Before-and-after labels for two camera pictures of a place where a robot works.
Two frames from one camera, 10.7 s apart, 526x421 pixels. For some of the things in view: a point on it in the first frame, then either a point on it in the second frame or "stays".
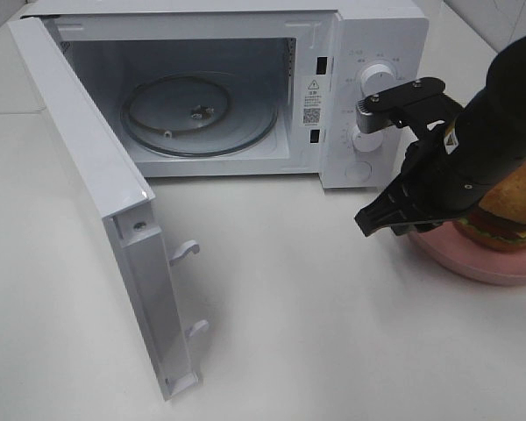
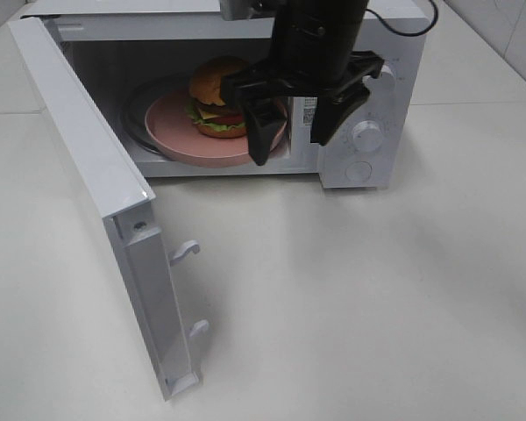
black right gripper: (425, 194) to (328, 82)
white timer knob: (367, 142) stays
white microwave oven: (247, 89) stays
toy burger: (510, 217) to (206, 106)
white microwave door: (120, 193) stays
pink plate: (444, 246) to (172, 133)
